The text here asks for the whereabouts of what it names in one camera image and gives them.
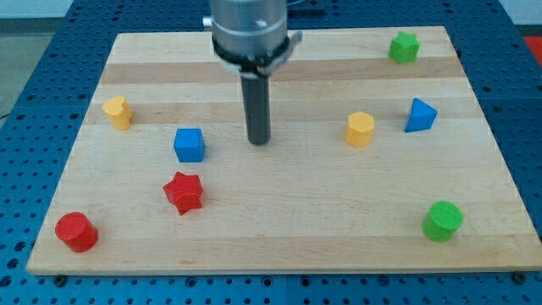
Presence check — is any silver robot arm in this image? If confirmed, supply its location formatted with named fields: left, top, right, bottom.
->
left=209, top=0, right=302, bottom=79

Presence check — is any yellow heart block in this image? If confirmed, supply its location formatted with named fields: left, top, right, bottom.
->
left=102, top=96, right=133, bottom=130

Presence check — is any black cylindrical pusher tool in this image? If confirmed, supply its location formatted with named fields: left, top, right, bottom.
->
left=241, top=77, right=271, bottom=145

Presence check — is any blue cube block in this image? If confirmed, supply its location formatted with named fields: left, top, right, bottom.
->
left=174, top=128, right=206, bottom=163

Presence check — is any yellow hexagon block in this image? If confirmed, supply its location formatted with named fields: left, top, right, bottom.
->
left=346, top=112, right=375, bottom=147

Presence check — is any red star block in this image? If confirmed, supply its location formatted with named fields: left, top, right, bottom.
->
left=163, top=171, right=203, bottom=215

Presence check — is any wooden board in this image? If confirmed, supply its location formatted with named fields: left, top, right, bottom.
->
left=27, top=26, right=541, bottom=275

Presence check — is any blue triangle block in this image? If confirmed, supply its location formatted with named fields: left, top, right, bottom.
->
left=405, top=97, right=439, bottom=133

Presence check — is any green star block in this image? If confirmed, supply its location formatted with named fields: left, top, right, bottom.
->
left=388, top=31, right=420, bottom=64

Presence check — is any green cylinder block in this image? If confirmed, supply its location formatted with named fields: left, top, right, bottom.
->
left=422, top=201, right=463, bottom=242

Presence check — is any red cylinder block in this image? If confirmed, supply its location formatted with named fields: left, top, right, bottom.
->
left=55, top=212, right=99, bottom=252

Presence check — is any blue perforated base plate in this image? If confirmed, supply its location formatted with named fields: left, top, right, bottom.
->
left=1, top=0, right=541, bottom=304

